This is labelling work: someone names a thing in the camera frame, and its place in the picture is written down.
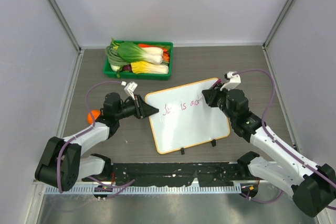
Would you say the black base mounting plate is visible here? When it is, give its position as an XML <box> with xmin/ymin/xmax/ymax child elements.
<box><xmin>94</xmin><ymin>162</ymin><xmax>258</xmax><ymax>187</ymax></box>

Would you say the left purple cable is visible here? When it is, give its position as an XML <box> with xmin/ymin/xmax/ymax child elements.
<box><xmin>56</xmin><ymin>80</ymin><xmax>127</xmax><ymax>194</ymax></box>

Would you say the aluminium frame post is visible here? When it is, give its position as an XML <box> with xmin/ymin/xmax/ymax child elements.
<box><xmin>47</xmin><ymin>0</ymin><xmax>81</xmax><ymax>53</ymax></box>
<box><xmin>263</xmin><ymin>0</ymin><xmax>296</xmax><ymax>50</ymax></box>

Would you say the orange fruit toy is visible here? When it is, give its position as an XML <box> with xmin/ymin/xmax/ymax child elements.
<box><xmin>87</xmin><ymin>110</ymin><xmax>101</xmax><ymax>125</ymax></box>

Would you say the green bok choy toy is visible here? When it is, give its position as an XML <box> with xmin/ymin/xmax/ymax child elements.
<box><xmin>117</xmin><ymin>42</ymin><xmax>164</xmax><ymax>65</ymax></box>

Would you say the yellow cabbage toy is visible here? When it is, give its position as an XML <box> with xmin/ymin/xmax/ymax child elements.
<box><xmin>131</xmin><ymin>61</ymin><xmax>169</xmax><ymax>74</ymax></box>

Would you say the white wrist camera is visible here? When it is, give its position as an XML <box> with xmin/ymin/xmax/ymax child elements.
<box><xmin>220</xmin><ymin>71</ymin><xmax>241</xmax><ymax>91</ymax></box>
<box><xmin>121</xmin><ymin>81</ymin><xmax>138</xmax><ymax>100</ymax></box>

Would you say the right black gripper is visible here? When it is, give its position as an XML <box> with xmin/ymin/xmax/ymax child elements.
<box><xmin>203</xmin><ymin>82</ymin><xmax>236</xmax><ymax>122</ymax></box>

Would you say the aluminium rail with cable duct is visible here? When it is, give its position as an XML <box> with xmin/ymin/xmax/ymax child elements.
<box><xmin>33</xmin><ymin>161</ymin><xmax>316</xmax><ymax>196</ymax></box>

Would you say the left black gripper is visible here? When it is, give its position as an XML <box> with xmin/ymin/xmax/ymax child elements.
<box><xmin>115</xmin><ymin>94</ymin><xmax>158</xmax><ymax>120</ymax></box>

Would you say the purple eggplant toy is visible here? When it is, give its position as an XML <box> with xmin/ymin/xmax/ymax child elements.
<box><xmin>122</xmin><ymin>65</ymin><xmax>132</xmax><ymax>72</ymax></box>

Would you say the right aluminium frame post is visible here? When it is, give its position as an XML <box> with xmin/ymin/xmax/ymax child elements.
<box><xmin>263</xmin><ymin>0</ymin><xmax>296</xmax><ymax>50</ymax></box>

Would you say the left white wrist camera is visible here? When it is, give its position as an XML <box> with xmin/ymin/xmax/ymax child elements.
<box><xmin>121</xmin><ymin>81</ymin><xmax>138</xmax><ymax>100</ymax></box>

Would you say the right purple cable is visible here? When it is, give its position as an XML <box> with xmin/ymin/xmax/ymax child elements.
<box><xmin>236</xmin><ymin>69</ymin><xmax>336</xmax><ymax>210</ymax></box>

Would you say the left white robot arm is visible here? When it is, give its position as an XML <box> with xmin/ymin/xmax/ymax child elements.
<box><xmin>35</xmin><ymin>92</ymin><xmax>159</xmax><ymax>192</ymax></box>

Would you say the orange framed whiteboard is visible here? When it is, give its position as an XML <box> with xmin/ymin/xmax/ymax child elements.
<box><xmin>144</xmin><ymin>78</ymin><xmax>230</xmax><ymax>154</ymax></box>

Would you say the left aluminium frame post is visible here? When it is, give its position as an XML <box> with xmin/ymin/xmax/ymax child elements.
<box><xmin>47</xmin><ymin>0</ymin><xmax>81</xmax><ymax>53</ymax></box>

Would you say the green bean bundle toy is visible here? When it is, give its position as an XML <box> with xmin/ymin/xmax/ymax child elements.
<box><xmin>105</xmin><ymin>38</ymin><xmax>129</xmax><ymax>72</ymax></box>

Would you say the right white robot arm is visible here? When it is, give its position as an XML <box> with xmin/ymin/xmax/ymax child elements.
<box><xmin>202</xmin><ymin>87</ymin><xmax>335</xmax><ymax>217</ymax></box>

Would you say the purple cable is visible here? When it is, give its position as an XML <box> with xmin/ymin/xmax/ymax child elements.
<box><xmin>236</xmin><ymin>69</ymin><xmax>336</xmax><ymax>210</ymax></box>
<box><xmin>56</xmin><ymin>80</ymin><xmax>127</xmax><ymax>194</ymax></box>

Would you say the pink whiteboard marker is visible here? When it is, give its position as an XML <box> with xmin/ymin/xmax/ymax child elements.
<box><xmin>198</xmin><ymin>79</ymin><xmax>222</xmax><ymax>103</ymax></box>

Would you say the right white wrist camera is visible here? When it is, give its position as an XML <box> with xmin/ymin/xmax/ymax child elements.
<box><xmin>220</xmin><ymin>71</ymin><xmax>241</xmax><ymax>91</ymax></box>

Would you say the green plastic tray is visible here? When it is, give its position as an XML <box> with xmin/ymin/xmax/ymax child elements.
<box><xmin>103</xmin><ymin>40</ymin><xmax>173</xmax><ymax>80</ymax></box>

